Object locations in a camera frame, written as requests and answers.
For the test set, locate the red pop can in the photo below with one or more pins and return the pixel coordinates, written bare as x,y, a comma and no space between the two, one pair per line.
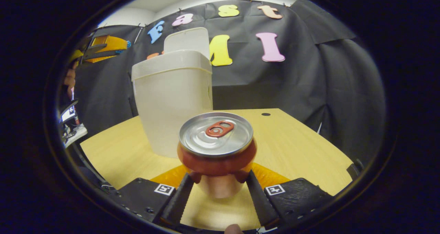
216,148

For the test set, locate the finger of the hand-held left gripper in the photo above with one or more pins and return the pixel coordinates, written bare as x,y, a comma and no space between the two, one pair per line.
99,52

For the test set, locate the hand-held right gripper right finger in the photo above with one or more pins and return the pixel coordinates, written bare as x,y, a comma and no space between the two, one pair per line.
263,203

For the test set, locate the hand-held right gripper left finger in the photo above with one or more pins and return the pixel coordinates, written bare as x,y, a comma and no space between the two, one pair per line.
177,201

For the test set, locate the white side table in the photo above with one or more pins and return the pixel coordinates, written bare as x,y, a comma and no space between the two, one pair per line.
77,134

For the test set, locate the white desktop garbage bin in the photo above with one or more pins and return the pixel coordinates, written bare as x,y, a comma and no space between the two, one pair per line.
172,96

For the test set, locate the computer monitor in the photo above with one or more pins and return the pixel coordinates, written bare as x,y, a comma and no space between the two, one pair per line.
68,113

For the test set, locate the blue paper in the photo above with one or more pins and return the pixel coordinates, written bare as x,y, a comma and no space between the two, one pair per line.
128,44

